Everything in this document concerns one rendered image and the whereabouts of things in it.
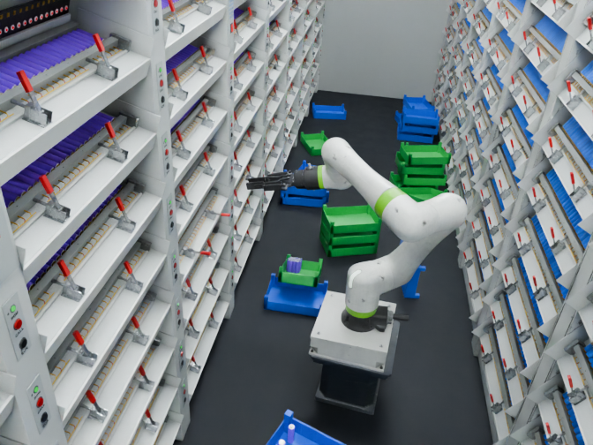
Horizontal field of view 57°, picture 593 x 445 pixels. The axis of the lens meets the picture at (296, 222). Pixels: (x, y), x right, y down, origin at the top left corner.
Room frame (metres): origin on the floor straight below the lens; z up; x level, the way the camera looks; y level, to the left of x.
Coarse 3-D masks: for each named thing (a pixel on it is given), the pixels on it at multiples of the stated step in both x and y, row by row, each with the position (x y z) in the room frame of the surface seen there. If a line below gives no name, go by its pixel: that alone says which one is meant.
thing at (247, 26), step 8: (240, 8) 2.71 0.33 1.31; (248, 8) 2.52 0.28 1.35; (256, 8) 2.70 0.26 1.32; (240, 16) 2.54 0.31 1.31; (248, 16) 2.64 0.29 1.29; (256, 16) 2.70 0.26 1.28; (264, 16) 2.70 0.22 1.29; (240, 24) 2.51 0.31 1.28; (248, 24) 2.52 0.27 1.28; (256, 24) 2.53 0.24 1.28; (264, 24) 2.69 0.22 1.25; (240, 32) 2.40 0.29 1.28; (248, 32) 2.44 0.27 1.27; (256, 32) 2.52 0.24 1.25; (240, 40) 2.25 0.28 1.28; (248, 40) 2.36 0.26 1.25; (240, 48) 2.22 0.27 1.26
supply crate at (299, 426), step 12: (288, 420) 1.02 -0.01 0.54; (276, 432) 0.98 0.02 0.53; (300, 432) 1.01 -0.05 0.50; (312, 432) 1.00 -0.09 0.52; (276, 444) 0.98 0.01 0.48; (288, 444) 0.98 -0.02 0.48; (300, 444) 0.98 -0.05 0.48; (312, 444) 0.98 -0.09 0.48; (324, 444) 0.98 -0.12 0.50; (336, 444) 0.96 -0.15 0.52
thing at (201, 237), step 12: (216, 192) 1.99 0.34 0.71; (228, 192) 2.00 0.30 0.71; (216, 204) 1.93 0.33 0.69; (216, 216) 1.85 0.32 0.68; (204, 228) 1.75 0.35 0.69; (180, 240) 1.63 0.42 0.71; (204, 240) 1.67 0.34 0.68; (180, 264) 1.51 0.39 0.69; (192, 264) 1.53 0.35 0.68; (180, 276) 1.41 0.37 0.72
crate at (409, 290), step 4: (400, 244) 2.55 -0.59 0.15; (420, 268) 2.26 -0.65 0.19; (424, 268) 2.27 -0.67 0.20; (416, 272) 2.26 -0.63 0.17; (412, 276) 2.26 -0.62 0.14; (416, 276) 2.26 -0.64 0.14; (412, 280) 2.26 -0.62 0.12; (416, 280) 2.26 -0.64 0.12; (404, 284) 2.30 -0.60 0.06; (408, 284) 2.26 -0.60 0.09; (412, 284) 2.26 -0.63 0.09; (416, 284) 2.26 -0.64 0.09; (404, 288) 2.29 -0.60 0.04; (408, 288) 2.26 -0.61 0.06; (412, 288) 2.26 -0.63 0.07; (416, 288) 2.26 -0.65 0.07; (404, 292) 2.27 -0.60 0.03; (408, 292) 2.26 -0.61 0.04; (412, 292) 2.26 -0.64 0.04; (404, 296) 2.26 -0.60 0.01; (408, 296) 2.26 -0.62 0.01; (412, 296) 2.26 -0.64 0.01; (416, 296) 2.27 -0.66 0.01
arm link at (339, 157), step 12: (324, 144) 1.84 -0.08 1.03; (336, 144) 1.81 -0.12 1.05; (348, 144) 1.83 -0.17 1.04; (324, 156) 1.81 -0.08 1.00; (336, 156) 1.77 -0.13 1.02; (348, 156) 1.75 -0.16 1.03; (336, 168) 1.76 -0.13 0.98; (348, 168) 1.71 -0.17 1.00; (360, 168) 1.69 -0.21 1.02; (348, 180) 1.71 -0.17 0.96; (360, 180) 1.65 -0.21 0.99; (372, 180) 1.63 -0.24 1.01; (384, 180) 1.62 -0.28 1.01; (360, 192) 1.64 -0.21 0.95; (372, 192) 1.59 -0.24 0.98; (372, 204) 1.57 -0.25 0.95
